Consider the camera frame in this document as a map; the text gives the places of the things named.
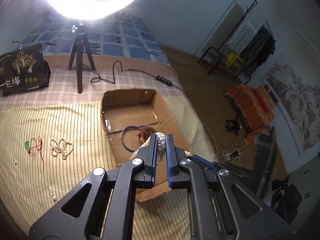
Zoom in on black object on floor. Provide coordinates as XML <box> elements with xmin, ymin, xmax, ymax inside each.
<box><xmin>225</xmin><ymin>116</ymin><xmax>241</xmax><ymax>136</ymax></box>

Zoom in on yellow box on rack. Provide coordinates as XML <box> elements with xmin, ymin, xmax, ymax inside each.
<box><xmin>225</xmin><ymin>51</ymin><xmax>245</xmax><ymax>70</ymax></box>

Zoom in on dark thin bangle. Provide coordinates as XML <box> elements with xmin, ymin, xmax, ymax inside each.
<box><xmin>120</xmin><ymin>125</ymin><xmax>145</xmax><ymax>153</ymax></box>

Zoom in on black clothes rack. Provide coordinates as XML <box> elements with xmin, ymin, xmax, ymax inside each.
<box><xmin>194</xmin><ymin>0</ymin><xmax>276</xmax><ymax>82</ymax></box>

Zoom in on blue patterned bedsheet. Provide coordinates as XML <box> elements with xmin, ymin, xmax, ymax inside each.
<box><xmin>22</xmin><ymin>14</ymin><xmax>169</xmax><ymax>64</ymax></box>

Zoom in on dark hanging clothes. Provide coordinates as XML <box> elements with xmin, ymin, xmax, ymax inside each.
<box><xmin>240</xmin><ymin>26</ymin><xmax>276</xmax><ymax>77</ymax></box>

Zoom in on gold wooden bangle red tassel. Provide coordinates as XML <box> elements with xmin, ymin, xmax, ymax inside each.
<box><xmin>137</xmin><ymin>126</ymin><xmax>156</xmax><ymax>144</ymax></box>

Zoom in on black tripod stand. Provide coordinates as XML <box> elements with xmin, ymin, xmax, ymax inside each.
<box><xmin>68</xmin><ymin>21</ymin><xmax>96</xmax><ymax>94</ymax></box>

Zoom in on brown cardboard box tray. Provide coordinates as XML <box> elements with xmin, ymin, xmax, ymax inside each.
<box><xmin>100</xmin><ymin>88</ymin><xmax>193</xmax><ymax>202</ymax></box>

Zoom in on white power strip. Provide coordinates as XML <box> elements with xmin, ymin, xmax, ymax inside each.
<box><xmin>223</xmin><ymin>149</ymin><xmax>242</xmax><ymax>161</ymax></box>

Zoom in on red cord green pendant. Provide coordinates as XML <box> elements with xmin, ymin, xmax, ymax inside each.
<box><xmin>24</xmin><ymin>136</ymin><xmax>44</xmax><ymax>171</ymax></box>

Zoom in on wall landscape painting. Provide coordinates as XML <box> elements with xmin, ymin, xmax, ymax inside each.
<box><xmin>261</xmin><ymin>33</ymin><xmax>319</xmax><ymax>155</ymax></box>

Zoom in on small cream bead bracelet cluster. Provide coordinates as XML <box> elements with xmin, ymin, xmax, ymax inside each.
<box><xmin>50</xmin><ymin>138</ymin><xmax>74</xmax><ymax>160</ymax></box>

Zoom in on black cable with remote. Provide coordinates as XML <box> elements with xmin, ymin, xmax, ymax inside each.
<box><xmin>82</xmin><ymin>60</ymin><xmax>186</xmax><ymax>93</ymax></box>

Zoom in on long white pearl necklace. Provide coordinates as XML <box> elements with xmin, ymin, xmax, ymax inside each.
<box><xmin>129</xmin><ymin>132</ymin><xmax>167</xmax><ymax>167</ymax></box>

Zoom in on orange covered box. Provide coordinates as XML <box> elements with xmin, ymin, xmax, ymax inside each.
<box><xmin>225</xmin><ymin>84</ymin><xmax>276</xmax><ymax>145</ymax></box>

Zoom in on black snack bag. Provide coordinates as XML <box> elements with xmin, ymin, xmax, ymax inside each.
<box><xmin>1</xmin><ymin>43</ymin><xmax>51</xmax><ymax>96</ymax></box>

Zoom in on white striped hanging cloth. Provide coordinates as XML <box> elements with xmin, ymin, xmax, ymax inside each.
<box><xmin>226</xmin><ymin>2</ymin><xmax>264</xmax><ymax>55</ymax></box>

